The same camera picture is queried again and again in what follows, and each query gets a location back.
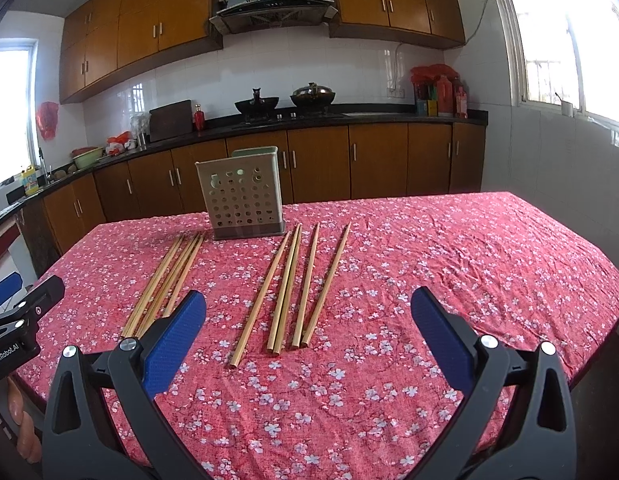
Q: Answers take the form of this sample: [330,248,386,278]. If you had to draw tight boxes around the bamboo chopstick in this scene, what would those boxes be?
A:
[122,235,183,338]
[291,223,320,349]
[133,233,202,337]
[274,224,302,356]
[163,233,206,318]
[266,224,301,351]
[229,233,290,368]
[301,223,352,348]

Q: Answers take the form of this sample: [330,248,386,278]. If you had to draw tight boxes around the person's left hand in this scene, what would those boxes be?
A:
[7,378,42,464]

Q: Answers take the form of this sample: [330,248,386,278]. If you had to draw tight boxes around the yellow dish soap bottle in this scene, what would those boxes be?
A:
[21,165,40,196]

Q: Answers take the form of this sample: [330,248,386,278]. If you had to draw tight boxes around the green bowl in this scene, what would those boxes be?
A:
[72,146,104,170]

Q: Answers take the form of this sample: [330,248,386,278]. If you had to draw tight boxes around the red floral tablecloth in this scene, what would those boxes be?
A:
[13,190,619,480]

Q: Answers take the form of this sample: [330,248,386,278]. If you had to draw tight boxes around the red snack package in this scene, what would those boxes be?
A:
[106,130,136,156]

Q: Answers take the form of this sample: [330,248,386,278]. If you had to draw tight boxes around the beige perforated utensil holder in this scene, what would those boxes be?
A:
[196,146,286,240]

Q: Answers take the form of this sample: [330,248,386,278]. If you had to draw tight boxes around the dark cutting board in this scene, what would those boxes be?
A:
[149,100,194,143]

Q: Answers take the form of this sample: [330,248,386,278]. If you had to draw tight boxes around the lower wooden cabinets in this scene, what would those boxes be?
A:
[16,122,486,275]

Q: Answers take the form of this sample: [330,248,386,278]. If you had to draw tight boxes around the wooden cabinets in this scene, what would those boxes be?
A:
[59,0,467,103]
[16,122,486,275]

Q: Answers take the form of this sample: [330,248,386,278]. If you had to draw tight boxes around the red bottle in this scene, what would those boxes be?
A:
[194,104,206,132]

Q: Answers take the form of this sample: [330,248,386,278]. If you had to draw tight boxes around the white cup on windowsill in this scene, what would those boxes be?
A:
[561,101,574,118]

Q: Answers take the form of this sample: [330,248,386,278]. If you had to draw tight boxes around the black wok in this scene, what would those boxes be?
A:
[235,88,279,119]

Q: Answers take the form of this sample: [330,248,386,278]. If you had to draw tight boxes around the red bag with bottles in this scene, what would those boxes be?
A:
[410,64,469,119]

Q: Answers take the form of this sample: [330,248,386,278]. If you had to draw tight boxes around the upper wooden cabinets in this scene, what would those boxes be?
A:
[59,0,467,103]

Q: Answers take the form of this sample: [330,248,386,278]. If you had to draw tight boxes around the black lidded pot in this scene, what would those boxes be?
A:
[290,82,335,113]

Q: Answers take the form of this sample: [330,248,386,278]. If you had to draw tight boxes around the steel range hood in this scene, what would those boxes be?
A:
[208,0,339,36]

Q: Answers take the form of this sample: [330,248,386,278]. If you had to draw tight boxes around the red plastic bag on wall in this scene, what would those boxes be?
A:
[35,101,59,141]

